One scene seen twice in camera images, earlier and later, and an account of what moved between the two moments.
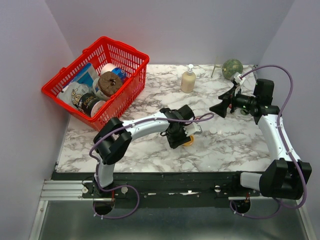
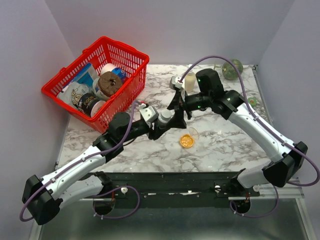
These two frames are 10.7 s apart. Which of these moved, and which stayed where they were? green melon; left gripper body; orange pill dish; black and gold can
Moved: left gripper body
Stayed: green melon; black and gold can; orange pill dish
